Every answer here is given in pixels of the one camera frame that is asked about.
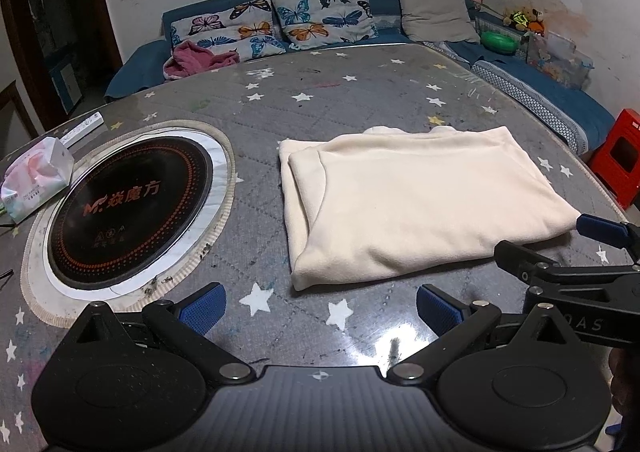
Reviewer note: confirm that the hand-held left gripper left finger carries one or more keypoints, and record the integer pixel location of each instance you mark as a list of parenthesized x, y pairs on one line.
[(205, 307)]

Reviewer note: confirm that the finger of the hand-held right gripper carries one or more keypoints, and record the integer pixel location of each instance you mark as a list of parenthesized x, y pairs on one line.
[(525, 259), (600, 229)]

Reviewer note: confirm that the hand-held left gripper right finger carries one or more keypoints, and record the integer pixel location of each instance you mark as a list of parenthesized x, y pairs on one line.
[(440, 307)]

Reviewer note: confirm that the cream fleece pants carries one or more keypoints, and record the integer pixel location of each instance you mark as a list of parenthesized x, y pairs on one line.
[(415, 202)]

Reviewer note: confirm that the red plastic stool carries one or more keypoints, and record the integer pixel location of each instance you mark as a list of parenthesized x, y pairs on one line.
[(615, 157)]

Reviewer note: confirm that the round black induction cooker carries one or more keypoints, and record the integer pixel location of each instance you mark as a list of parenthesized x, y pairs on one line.
[(130, 212)]

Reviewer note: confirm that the blue corner sofa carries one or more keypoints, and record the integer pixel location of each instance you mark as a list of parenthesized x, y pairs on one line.
[(575, 102)]

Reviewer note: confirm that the clear plastic storage box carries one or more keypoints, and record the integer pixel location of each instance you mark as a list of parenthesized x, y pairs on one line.
[(557, 60)]

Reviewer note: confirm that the green round toy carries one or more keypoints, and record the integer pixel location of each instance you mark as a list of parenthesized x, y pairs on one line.
[(497, 42)]

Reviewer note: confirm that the soft tissue pack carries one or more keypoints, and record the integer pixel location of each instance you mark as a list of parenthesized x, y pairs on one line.
[(35, 177)]

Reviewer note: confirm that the white remote control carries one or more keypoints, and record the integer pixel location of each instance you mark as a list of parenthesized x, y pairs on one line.
[(85, 127)]

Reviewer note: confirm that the striped blue cloth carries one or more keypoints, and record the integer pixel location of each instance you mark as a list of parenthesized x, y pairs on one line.
[(450, 51)]

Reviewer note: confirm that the brown plush bear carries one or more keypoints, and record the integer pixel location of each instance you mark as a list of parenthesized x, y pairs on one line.
[(537, 15)]

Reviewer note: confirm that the yellow green plush toy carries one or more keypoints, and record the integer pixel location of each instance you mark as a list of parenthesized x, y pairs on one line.
[(519, 20)]

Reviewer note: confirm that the grey star-print table cover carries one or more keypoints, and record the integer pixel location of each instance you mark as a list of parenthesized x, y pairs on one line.
[(350, 97)]

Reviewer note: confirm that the pink cloth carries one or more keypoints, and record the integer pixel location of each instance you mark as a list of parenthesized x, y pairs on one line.
[(192, 60)]

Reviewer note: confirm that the plain grey pillow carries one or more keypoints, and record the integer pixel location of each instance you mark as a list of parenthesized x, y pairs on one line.
[(435, 15)]

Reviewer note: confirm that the brown wooden furniture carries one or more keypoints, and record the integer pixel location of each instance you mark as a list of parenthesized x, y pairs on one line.
[(15, 117)]

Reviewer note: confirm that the long butterfly print pillow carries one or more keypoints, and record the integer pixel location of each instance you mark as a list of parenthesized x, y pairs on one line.
[(235, 27)]

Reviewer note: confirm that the square butterfly print pillow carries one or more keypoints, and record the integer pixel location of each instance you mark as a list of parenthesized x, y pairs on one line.
[(320, 12)]

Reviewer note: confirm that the blue frame panel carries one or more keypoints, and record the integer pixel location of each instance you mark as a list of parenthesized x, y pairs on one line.
[(65, 82)]

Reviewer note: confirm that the dark wooden door frame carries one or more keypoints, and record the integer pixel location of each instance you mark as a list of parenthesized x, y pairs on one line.
[(107, 7)]

